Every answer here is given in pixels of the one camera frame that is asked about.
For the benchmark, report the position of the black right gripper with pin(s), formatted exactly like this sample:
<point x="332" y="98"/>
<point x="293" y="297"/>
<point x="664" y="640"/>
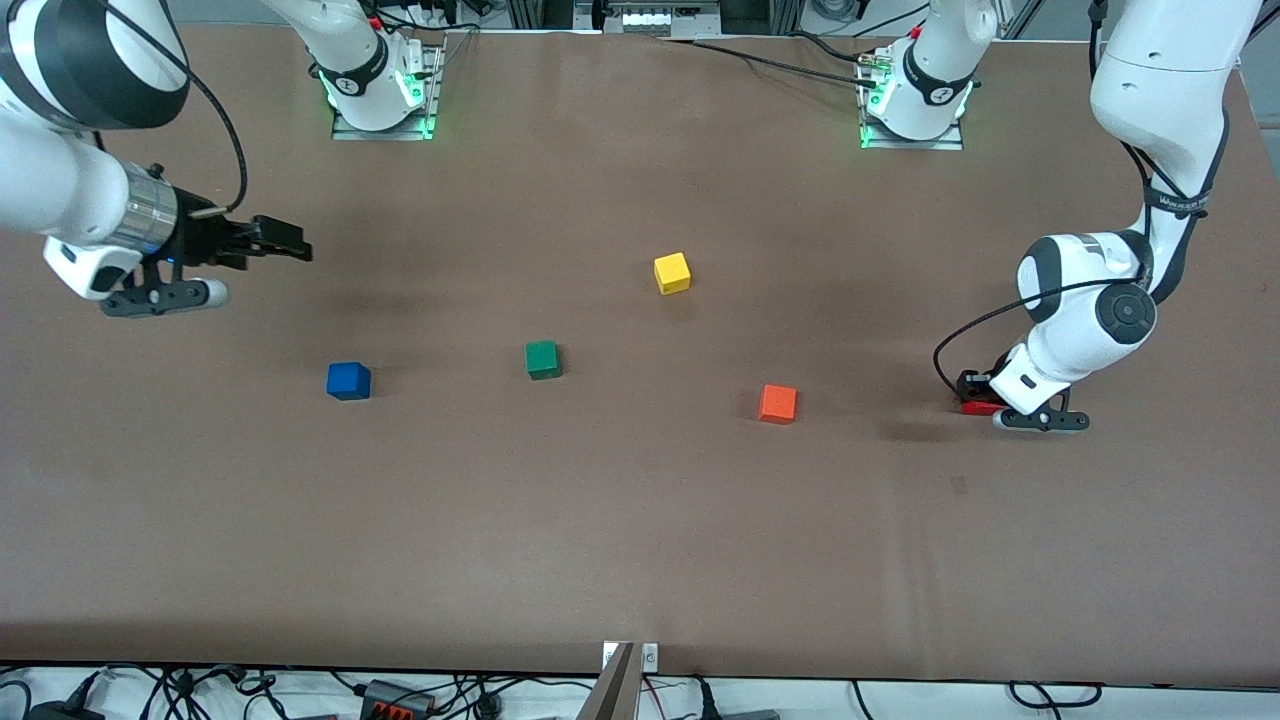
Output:
<point x="200" y="240"/>

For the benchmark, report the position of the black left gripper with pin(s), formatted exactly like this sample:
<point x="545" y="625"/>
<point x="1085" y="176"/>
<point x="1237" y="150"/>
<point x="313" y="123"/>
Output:
<point x="971" y="384"/>

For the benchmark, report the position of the red wooden block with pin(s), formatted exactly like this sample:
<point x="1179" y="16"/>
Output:
<point x="980" y="407"/>

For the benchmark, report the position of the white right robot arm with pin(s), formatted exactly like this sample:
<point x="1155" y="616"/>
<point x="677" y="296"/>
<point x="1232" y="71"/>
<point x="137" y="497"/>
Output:
<point x="60" y="190"/>

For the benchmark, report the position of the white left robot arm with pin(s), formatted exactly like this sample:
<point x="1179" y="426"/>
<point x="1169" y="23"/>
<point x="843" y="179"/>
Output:
<point x="1160" y="100"/>

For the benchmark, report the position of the blue wooden block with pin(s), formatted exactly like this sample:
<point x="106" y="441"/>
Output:
<point x="348" y="381"/>

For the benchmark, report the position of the orange wooden block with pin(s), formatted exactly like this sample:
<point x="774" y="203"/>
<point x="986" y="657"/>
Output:
<point x="778" y="404"/>

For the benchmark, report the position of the green wooden block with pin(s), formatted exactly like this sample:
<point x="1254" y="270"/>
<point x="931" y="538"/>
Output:
<point x="542" y="359"/>

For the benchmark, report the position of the yellow wooden block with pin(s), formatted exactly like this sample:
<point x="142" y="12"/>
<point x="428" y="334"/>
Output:
<point x="672" y="273"/>

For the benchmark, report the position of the brown table cover sheet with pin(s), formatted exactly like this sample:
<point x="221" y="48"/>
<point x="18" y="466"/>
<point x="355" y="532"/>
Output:
<point x="640" y="520"/>

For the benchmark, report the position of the grey metal device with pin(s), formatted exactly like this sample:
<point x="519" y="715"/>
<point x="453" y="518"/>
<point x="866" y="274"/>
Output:
<point x="650" y="18"/>

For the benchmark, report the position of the black box with orange connectors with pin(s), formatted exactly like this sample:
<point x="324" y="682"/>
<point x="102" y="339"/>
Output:
<point x="395" y="698"/>

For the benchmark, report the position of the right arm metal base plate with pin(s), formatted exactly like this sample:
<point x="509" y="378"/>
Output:
<point x="380" y="134"/>

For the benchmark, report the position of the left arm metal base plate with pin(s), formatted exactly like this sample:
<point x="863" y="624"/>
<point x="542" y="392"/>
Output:
<point x="910" y="144"/>

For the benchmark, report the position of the aluminium frame corner profile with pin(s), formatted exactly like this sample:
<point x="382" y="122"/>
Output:
<point x="1260" y="50"/>

